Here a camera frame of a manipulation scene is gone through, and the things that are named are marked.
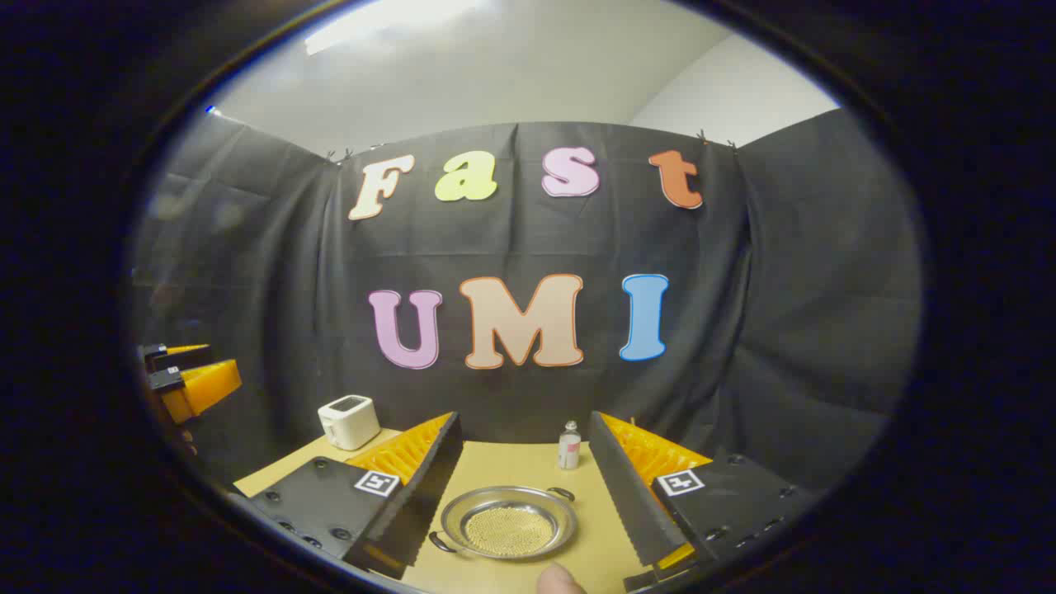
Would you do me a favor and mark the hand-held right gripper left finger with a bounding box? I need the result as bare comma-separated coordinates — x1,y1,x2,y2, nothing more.
247,411,464,580

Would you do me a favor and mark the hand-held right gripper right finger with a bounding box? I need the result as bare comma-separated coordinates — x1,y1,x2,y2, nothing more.
587,411,813,591

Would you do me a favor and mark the pile of yellow soybeans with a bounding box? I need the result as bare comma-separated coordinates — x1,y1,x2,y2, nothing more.
460,505,555,555

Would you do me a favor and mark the white toaster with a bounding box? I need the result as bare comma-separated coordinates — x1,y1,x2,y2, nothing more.
318,394,382,451

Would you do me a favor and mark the black backdrop cloth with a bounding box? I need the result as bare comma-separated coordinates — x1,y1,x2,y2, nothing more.
132,107,923,497

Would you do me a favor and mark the stainless steel pot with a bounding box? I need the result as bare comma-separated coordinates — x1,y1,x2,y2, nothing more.
428,485,578,563

